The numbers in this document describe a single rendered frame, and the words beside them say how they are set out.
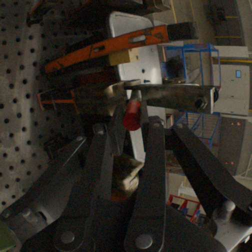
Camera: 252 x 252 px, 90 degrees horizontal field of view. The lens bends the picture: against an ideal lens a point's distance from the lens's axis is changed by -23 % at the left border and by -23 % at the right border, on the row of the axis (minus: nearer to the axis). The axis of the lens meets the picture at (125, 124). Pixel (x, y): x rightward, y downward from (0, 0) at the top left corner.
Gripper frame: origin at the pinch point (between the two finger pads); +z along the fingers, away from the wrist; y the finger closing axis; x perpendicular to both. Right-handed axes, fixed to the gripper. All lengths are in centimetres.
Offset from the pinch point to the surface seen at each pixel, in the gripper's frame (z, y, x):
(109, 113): 11.4, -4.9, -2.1
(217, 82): 719, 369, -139
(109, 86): 11.5, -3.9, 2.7
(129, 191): 7.9, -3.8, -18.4
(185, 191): 309, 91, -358
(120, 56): 16.0, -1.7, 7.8
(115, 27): 22.5, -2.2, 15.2
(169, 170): 39, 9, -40
